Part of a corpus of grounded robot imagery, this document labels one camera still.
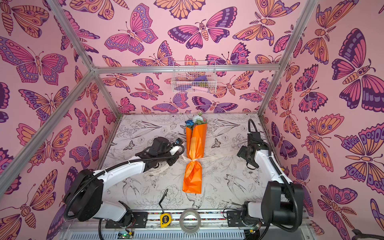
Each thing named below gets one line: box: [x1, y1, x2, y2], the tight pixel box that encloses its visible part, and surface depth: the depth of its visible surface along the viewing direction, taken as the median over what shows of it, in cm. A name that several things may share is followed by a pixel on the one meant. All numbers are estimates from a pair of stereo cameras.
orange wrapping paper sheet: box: [182, 123, 208, 194], surface depth 89 cm
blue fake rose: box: [185, 119, 195, 126], surface depth 111 cm
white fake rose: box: [192, 115, 204, 125], surface depth 108 cm
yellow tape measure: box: [159, 213, 173, 229], surface depth 74 cm
